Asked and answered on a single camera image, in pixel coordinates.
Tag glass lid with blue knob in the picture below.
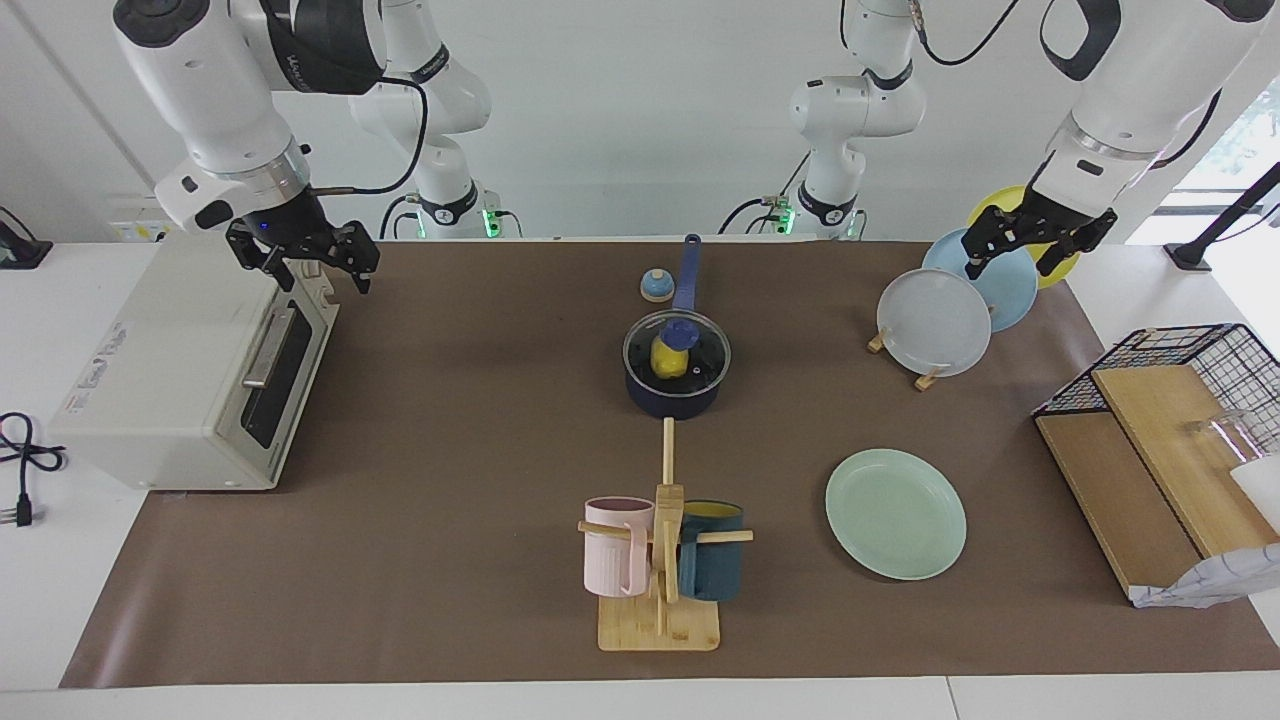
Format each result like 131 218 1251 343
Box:
622 309 732 398

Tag black power cable with plug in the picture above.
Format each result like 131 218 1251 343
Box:
0 412 67 529

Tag light wooden board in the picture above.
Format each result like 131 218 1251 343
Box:
1090 363 1280 560

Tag wooden mug rack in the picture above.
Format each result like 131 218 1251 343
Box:
577 418 754 653

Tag wooden plate rack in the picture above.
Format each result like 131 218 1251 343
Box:
867 325 951 392

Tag clear glass cup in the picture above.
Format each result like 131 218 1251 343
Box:
1185 409 1269 467

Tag white toaster oven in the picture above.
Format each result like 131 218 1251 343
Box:
48 232 341 492

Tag black desk clamp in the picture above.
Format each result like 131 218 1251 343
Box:
0 206 54 270

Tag white wall socket box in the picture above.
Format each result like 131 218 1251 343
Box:
108 196 179 244

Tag brown table mat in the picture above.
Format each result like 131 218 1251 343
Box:
58 238 1280 689

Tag yellow potato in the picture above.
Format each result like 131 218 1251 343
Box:
650 336 693 382

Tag dark wooden board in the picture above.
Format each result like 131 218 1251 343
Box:
1035 411 1203 601

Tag green plate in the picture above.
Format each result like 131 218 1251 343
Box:
825 448 968 582

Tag black wire basket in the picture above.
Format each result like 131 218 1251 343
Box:
1032 323 1280 463

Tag light blue plate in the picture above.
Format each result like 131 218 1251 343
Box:
921 228 1039 334

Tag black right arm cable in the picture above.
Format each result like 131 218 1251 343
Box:
308 75 431 196

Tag dark teal mug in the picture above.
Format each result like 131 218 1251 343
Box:
677 501 747 603

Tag dark pot with blue handle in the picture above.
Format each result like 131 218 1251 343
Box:
625 234 733 420

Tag pink mug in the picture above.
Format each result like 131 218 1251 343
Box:
584 497 656 599

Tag grey plate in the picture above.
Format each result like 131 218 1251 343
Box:
877 268 993 379

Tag black clamp stand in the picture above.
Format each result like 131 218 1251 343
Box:
1163 160 1280 272

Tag yellow plate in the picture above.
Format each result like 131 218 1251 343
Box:
966 185 1082 290

